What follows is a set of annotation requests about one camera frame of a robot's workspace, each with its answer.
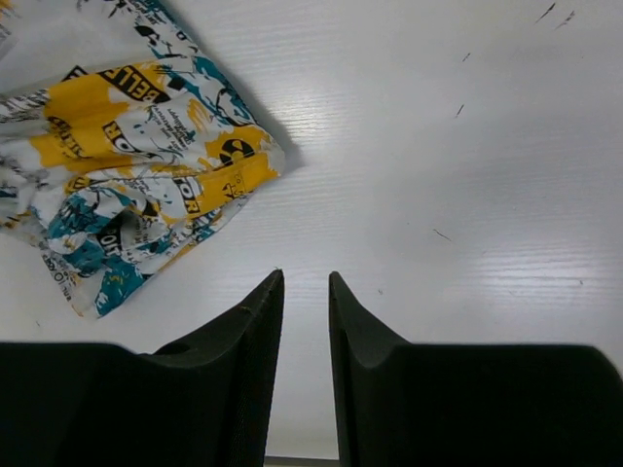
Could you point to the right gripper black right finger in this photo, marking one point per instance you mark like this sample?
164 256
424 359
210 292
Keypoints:
399 403

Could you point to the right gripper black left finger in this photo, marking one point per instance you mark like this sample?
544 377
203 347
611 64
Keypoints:
202 400

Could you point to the white teal yellow patterned shorts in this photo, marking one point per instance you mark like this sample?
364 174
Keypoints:
123 146

